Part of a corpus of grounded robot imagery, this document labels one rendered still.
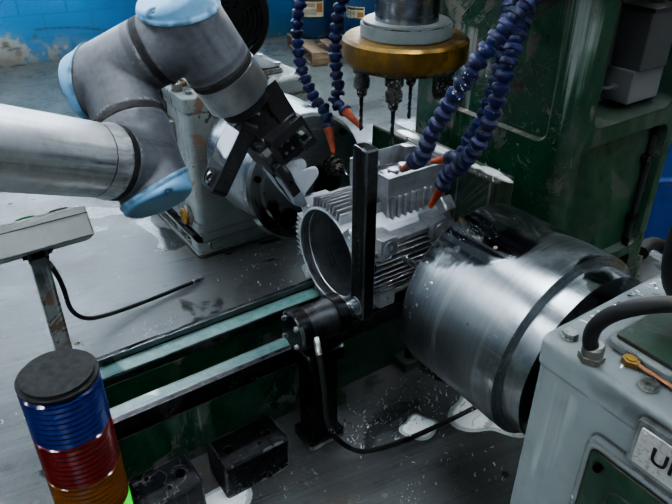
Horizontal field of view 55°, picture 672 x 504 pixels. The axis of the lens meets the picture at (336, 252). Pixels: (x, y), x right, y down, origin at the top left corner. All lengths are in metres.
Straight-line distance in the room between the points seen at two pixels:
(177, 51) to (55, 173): 0.22
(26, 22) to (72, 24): 0.37
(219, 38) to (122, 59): 0.12
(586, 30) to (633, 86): 0.18
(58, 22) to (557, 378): 6.11
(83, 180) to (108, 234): 0.87
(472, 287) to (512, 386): 0.12
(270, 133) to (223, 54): 0.15
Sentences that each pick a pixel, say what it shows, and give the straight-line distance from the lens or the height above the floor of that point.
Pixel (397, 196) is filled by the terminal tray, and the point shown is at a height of 1.11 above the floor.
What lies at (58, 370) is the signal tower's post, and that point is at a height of 1.22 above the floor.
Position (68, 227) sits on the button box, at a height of 1.06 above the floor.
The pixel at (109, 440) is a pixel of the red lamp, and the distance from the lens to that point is 0.57.
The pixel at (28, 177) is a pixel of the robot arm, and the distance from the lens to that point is 0.69.
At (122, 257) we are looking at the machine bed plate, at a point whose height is 0.80.
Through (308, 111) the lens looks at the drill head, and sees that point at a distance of 1.18.
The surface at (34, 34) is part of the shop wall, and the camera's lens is 6.52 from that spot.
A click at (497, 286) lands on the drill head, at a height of 1.13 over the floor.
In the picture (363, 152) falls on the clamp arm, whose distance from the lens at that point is 0.79.
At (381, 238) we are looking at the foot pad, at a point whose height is 1.08.
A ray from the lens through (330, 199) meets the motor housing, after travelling 0.98.
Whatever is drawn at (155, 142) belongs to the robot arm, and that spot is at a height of 1.26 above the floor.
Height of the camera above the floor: 1.55
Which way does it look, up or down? 31 degrees down
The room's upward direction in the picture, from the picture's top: straight up
